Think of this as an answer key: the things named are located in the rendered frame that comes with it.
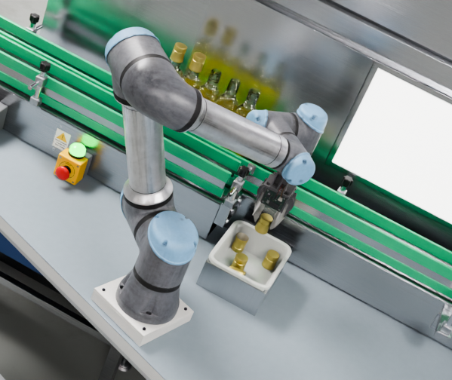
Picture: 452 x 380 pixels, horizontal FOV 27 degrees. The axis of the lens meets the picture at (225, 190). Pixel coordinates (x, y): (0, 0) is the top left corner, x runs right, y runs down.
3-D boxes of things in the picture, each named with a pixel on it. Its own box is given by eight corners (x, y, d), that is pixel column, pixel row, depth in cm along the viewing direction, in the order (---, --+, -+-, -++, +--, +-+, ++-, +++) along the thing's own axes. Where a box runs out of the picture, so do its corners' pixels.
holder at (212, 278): (287, 262, 261) (298, 241, 257) (254, 316, 238) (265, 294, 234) (233, 233, 263) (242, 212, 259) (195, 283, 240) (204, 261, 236)
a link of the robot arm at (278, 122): (267, 129, 211) (309, 133, 216) (248, 101, 219) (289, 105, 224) (255, 157, 215) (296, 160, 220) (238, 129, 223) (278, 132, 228)
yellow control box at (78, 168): (86, 176, 261) (93, 154, 257) (73, 188, 255) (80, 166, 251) (65, 164, 262) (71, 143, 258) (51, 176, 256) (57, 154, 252)
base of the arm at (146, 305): (144, 332, 215) (158, 301, 210) (103, 290, 221) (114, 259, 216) (189, 312, 226) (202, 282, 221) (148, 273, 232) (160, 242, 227)
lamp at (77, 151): (87, 154, 256) (90, 145, 254) (79, 161, 252) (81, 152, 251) (73, 147, 257) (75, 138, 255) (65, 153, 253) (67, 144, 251)
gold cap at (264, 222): (265, 236, 243) (271, 223, 241) (252, 230, 244) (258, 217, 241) (269, 229, 246) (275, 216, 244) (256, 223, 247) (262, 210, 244)
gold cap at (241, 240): (235, 231, 253) (230, 243, 256) (236, 239, 250) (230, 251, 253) (248, 234, 254) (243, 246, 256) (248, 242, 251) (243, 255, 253)
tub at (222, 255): (282, 271, 256) (294, 247, 251) (255, 315, 238) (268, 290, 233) (226, 240, 258) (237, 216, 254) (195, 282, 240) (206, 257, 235)
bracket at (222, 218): (237, 212, 260) (245, 193, 256) (224, 229, 252) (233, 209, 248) (225, 206, 260) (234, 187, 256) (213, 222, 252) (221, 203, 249)
